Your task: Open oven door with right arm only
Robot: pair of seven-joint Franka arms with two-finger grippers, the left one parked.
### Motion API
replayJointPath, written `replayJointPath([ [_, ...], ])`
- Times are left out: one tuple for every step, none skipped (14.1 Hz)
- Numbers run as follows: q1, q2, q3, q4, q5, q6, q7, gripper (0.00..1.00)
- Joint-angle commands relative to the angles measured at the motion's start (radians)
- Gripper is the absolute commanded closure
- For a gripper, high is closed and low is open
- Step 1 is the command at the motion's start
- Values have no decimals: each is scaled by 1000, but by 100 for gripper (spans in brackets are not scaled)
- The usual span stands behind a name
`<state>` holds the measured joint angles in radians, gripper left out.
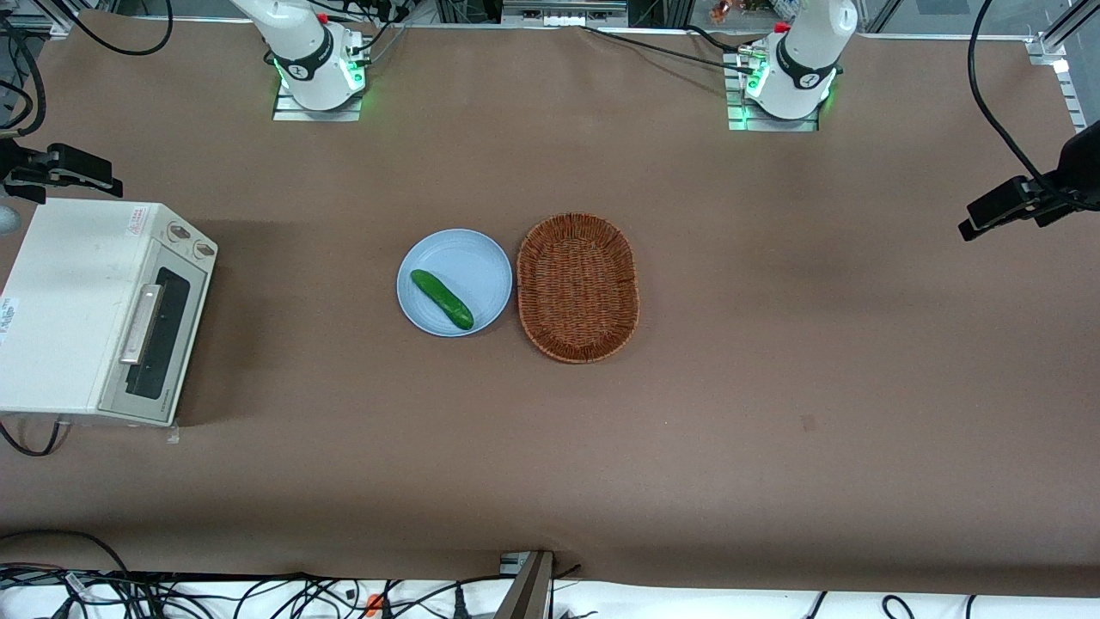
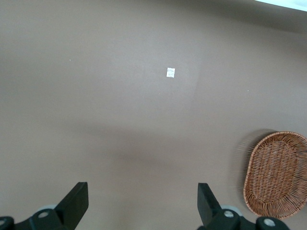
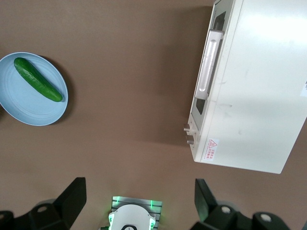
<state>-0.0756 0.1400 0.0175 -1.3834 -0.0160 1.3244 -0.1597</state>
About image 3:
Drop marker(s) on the white oven door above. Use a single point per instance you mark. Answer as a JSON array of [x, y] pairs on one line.
[[221, 19]]

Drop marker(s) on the light blue round plate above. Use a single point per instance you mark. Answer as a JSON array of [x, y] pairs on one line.
[[26, 105]]

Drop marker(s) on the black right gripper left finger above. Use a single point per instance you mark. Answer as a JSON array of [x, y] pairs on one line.
[[64, 206]]

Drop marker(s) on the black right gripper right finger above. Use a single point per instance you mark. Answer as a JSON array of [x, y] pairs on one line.
[[211, 215]]

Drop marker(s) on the white toaster oven body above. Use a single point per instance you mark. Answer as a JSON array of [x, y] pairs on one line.
[[259, 83]]

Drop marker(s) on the red warning sticker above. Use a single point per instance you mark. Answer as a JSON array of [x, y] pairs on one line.
[[212, 148]]

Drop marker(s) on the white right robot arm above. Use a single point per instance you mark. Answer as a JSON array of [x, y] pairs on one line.
[[130, 215]]

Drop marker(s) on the green cucumber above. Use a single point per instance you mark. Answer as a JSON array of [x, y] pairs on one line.
[[36, 79]]

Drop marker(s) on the silver oven knob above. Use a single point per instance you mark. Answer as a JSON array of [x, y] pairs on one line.
[[191, 140], [187, 127]]

